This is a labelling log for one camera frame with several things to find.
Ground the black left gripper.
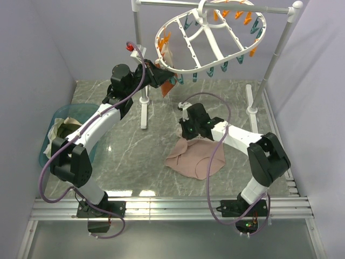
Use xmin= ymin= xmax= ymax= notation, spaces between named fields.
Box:
xmin=126 ymin=59 xmax=174 ymax=97

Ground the pink underwear white waistband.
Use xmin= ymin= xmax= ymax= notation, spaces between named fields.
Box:
xmin=164 ymin=129 xmax=226 ymax=180

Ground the white oval clip hanger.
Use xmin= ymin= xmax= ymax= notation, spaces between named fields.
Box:
xmin=155 ymin=1 xmax=267 ymax=82

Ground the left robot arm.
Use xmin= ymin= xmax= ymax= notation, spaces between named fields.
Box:
xmin=50 ymin=59 xmax=174 ymax=217

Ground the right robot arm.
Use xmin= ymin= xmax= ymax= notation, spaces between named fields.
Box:
xmin=178 ymin=103 xmax=291 ymax=216

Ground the white rack foot left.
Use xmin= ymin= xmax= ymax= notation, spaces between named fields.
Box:
xmin=139 ymin=86 xmax=150 ymax=130

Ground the white rack foot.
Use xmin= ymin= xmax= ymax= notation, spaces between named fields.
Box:
xmin=139 ymin=86 xmax=150 ymax=130
xmin=245 ymin=84 xmax=259 ymax=133

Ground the white rack foot right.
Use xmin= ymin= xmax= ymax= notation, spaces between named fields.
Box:
xmin=245 ymin=84 xmax=259 ymax=133

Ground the teal plastic basket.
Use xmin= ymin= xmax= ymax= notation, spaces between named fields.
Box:
xmin=39 ymin=104 xmax=99 ymax=167

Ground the pile of clothes in basket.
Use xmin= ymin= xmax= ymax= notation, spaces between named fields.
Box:
xmin=43 ymin=117 xmax=81 ymax=159

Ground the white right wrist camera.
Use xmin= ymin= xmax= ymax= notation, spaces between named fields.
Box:
xmin=178 ymin=102 xmax=191 ymax=121

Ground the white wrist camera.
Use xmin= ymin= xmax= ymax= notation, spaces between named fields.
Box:
xmin=178 ymin=102 xmax=191 ymax=121
xmin=126 ymin=42 xmax=147 ymax=64

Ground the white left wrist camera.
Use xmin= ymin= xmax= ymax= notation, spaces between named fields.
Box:
xmin=126 ymin=42 xmax=147 ymax=64

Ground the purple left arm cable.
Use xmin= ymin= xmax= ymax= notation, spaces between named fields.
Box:
xmin=39 ymin=40 xmax=149 ymax=239

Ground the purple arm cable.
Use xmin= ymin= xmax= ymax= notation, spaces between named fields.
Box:
xmin=182 ymin=92 xmax=271 ymax=235
xmin=39 ymin=40 xmax=149 ymax=239

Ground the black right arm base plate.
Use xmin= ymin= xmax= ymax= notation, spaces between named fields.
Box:
xmin=216 ymin=200 xmax=268 ymax=217

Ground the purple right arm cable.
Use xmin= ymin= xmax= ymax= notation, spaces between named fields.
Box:
xmin=182 ymin=92 xmax=271 ymax=235

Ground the aluminium rail front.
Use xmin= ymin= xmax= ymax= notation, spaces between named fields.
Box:
xmin=29 ymin=196 xmax=314 ymax=221

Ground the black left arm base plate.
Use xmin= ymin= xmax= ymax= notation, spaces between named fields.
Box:
xmin=77 ymin=201 xmax=126 ymax=219

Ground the silver clothes rack frame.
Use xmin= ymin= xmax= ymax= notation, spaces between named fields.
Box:
xmin=132 ymin=1 xmax=303 ymax=108

